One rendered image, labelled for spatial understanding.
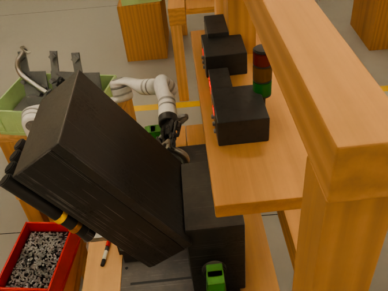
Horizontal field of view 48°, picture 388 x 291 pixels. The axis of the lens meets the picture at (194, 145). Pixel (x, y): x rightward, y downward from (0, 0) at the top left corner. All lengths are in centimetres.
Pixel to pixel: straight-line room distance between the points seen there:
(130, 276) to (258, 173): 79
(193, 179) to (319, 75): 91
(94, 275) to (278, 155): 90
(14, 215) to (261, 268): 216
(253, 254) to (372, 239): 109
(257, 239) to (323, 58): 118
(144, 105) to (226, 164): 308
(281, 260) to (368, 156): 229
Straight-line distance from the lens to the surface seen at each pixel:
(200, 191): 141
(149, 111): 400
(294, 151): 109
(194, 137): 221
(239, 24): 146
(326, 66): 63
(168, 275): 164
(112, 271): 169
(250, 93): 116
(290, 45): 68
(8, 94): 280
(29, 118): 203
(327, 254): 63
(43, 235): 192
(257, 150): 109
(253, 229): 177
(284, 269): 273
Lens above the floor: 225
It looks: 39 degrees down
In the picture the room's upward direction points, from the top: 6 degrees counter-clockwise
